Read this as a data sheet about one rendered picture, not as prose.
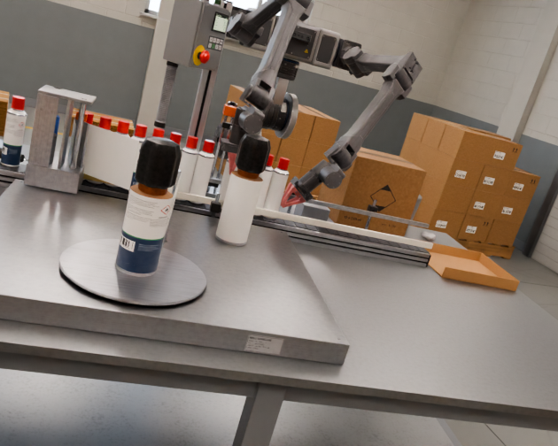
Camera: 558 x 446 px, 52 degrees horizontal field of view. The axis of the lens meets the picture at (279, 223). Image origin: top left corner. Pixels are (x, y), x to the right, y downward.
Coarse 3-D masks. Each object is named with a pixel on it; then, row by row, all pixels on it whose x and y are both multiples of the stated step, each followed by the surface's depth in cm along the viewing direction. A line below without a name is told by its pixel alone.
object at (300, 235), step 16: (0, 176) 164; (16, 176) 165; (96, 192) 171; (112, 192) 172; (176, 208) 177; (192, 208) 178; (256, 224) 184; (272, 224) 185; (304, 240) 190; (320, 240) 190; (336, 240) 192; (352, 240) 193; (368, 256) 196; (384, 256) 197; (400, 256) 198; (416, 256) 200
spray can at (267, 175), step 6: (270, 156) 182; (270, 162) 182; (270, 168) 183; (264, 174) 182; (270, 174) 183; (264, 180) 183; (270, 180) 185; (264, 186) 184; (264, 192) 185; (258, 198) 185; (264, 198) 186; (258, 204) 185; (258, 216) 187
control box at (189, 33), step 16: (176, 0) 166; (192, 0) 164; (176, 16) 167; (192, 16) 165; (208, 16) 167; (176, 32) 168; (192, 32) 166; (208, 32) 170; (176, 48) 169; (192, 48) 167; (192, 64) 169; (208, 64) 177
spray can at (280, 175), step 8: (280, 160) 183; (288, 160) 183; (280, 168) 183; (272, 176) 185; (280, 176) 183; (272, 184) 185; (280, 184) 184; (272, 192) 185; (280, 192) 185; (272, 200) 186; (280, 200) 187; (264, 208) 188; (272, 208) 186; (264, 216) 188
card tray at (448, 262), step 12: (420, 240) 219; (432, 252) 221; (444, 252) 222; (456, 252) 223; (468, 252) 224; (480, 252) 226; (432, 264) 206; (444, 264) 210; (456, 264) 214; (468, 264) 219; (480, 264) 223; (492, 264) 218; (444, 276) 195; (456, 276) 196; (468, 276) 197; (480, 276) 198; (492, 276) 199; (504, 276) 210; (504, 288) 202
